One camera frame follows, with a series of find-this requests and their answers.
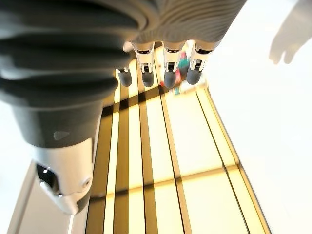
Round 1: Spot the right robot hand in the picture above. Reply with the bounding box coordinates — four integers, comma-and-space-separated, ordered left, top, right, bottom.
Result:
0, 0, 247, 215

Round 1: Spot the red and green object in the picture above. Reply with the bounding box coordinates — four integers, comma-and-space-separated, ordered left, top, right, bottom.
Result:
159, 45, 195, 95

